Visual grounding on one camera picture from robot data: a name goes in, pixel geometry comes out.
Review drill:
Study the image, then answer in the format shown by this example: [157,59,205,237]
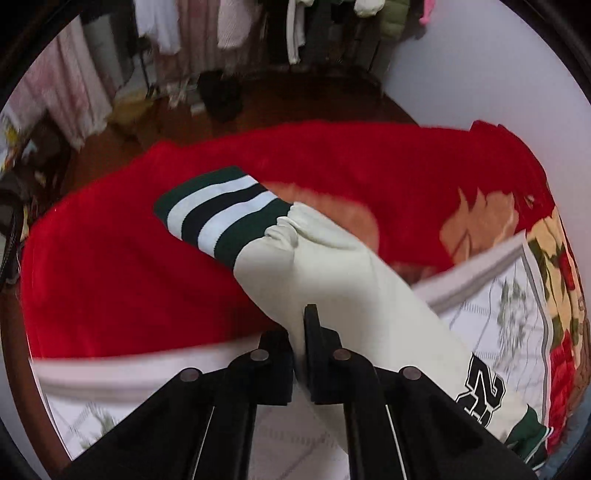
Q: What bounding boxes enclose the green and cream varsity jacket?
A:
[154,167,544,446]

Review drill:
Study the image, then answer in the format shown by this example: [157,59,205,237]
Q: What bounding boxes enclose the white quilted bed sheet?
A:
[32,234,553,479]

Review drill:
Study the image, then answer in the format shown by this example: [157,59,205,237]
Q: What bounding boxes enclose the red floral plush blanket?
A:
[21,121,590,463]

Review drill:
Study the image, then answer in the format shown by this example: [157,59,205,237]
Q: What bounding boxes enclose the olive green puffer jacket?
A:
[379,0,411,41]

